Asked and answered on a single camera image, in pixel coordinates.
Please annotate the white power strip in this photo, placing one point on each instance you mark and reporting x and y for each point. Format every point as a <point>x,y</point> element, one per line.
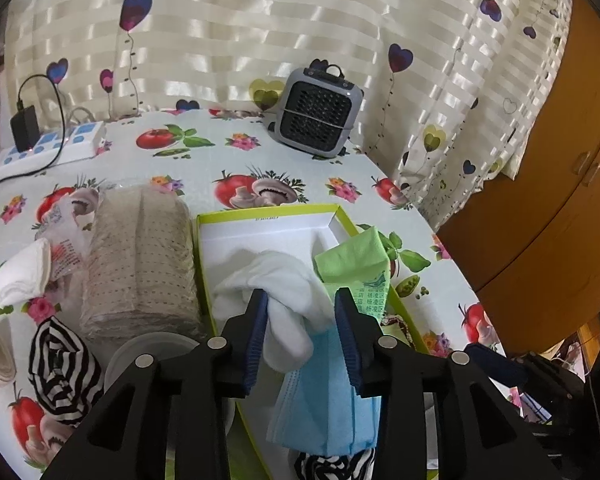
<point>65,147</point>

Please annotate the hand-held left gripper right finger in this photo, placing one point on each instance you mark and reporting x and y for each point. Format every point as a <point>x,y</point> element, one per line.
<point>350,345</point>

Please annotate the beige dotted cloth roll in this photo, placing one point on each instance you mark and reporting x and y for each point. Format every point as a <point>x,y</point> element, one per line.
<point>140,260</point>

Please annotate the stack of blue face masks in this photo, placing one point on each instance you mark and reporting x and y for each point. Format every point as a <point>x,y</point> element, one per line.
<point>320,400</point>

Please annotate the grey small heater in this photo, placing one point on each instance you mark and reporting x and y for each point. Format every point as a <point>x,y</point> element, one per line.
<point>315,110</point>

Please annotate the black charger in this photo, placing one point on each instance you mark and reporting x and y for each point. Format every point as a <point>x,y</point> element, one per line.
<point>25,127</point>

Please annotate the black white striped cloth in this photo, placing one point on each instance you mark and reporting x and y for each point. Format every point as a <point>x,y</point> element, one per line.
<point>62,375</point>
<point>330,465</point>

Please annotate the stack of clear plastic cups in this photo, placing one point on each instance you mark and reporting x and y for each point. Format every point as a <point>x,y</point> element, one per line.
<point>150,350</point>

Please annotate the fruit printed tablecloth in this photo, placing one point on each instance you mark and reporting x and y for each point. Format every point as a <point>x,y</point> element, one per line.
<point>300,160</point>

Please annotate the lime green cardboard box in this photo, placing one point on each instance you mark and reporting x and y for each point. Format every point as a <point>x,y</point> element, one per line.
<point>260,240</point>

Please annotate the heart printed cream curtain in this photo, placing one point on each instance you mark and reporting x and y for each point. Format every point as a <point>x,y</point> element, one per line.
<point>280,25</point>

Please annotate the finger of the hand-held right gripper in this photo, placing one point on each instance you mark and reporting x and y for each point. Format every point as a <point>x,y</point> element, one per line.
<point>495,365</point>

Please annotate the wooden wardrobe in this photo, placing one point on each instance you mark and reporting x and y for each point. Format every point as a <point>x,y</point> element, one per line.
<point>545,185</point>

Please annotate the light green cloth bag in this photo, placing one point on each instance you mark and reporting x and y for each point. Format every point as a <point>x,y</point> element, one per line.
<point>360,265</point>

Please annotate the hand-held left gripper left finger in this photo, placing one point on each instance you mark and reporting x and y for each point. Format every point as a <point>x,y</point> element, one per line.
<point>255,345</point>

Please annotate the clear plastic wrapper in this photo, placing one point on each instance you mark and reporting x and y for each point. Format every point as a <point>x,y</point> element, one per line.
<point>70,240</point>

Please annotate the light grey sock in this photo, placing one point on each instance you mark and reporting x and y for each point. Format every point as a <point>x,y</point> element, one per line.
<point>290,300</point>

